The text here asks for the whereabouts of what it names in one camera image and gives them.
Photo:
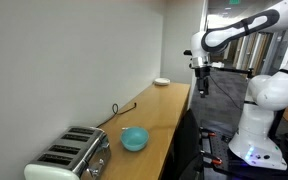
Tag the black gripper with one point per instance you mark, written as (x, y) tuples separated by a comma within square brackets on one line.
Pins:
[(202, 73)]

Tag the blue bowl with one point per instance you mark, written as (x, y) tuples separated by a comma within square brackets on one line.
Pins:
[(134, 139)]

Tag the black camera stand bar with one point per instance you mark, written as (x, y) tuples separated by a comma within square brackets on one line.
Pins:
[(232, 70)]

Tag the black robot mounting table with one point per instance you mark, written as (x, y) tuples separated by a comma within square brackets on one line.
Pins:
[(220, 143)]

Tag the green exit sign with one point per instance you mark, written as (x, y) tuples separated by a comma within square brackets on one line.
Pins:
[(234, 1)]

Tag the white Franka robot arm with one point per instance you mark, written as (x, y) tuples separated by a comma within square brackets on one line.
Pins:
[(267, 93)]

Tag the silver four-slot toaster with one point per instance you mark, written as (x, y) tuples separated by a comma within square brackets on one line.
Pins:
[(70, 155)]

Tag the white round dish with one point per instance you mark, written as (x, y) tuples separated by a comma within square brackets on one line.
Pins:
[(162, 81)]

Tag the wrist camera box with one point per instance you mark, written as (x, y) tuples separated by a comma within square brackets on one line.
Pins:
[(218, 64)]

